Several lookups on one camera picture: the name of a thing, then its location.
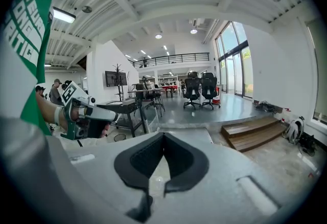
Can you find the red table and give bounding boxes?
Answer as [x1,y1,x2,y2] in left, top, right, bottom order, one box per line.
[158,84,179,99]

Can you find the white backpack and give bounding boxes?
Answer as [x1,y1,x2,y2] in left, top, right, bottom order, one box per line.
[282,116,306,145]

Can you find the side window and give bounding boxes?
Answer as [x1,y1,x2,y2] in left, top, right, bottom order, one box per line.
[305,17,327,126]

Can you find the grey desk with chair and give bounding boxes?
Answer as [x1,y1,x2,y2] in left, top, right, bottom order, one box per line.
[127,76,166,118]

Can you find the person's left hand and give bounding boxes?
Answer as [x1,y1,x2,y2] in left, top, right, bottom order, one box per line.
[100,121,111,139]

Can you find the black office chair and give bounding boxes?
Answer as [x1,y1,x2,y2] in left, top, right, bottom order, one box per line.
[182,71,203,110]
[200,72,222,111]

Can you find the wooden steps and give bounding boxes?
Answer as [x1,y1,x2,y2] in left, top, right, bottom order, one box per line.
[220,116,287,153]

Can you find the black coat rack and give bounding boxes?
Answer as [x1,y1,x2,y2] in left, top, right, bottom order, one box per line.
[112,63,126,102]

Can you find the wall-mounted black monitor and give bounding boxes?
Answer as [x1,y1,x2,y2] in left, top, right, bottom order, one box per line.
[105,70,128,88]

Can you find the pile of cables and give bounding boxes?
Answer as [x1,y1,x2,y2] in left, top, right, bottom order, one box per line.
[254,100,284,115]

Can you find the black metal table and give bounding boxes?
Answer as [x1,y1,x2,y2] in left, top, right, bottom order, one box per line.
[96,99,148,138]

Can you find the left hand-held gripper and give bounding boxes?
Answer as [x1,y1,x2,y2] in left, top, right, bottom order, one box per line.
[60,80,120,141]

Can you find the person's left forearm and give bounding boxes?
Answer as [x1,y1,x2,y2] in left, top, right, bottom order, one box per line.
[35,92,65,126]

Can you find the black bag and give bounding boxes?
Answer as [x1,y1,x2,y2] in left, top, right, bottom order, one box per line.
[298,134,318,156]

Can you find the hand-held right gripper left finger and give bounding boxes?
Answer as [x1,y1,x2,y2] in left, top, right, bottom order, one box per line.
[113,131,165,190]

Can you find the long ceiling light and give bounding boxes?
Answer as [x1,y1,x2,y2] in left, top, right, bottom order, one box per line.
[52,6,77,25]

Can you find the tall glass window wall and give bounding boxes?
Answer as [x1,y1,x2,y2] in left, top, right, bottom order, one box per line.
[214,21,254,99]

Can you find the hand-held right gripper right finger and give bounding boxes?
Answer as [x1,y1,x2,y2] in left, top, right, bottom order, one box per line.
[163,131,211,192]

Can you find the black balcony railing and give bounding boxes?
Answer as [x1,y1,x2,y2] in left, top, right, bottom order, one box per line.
[131,52,211,69]

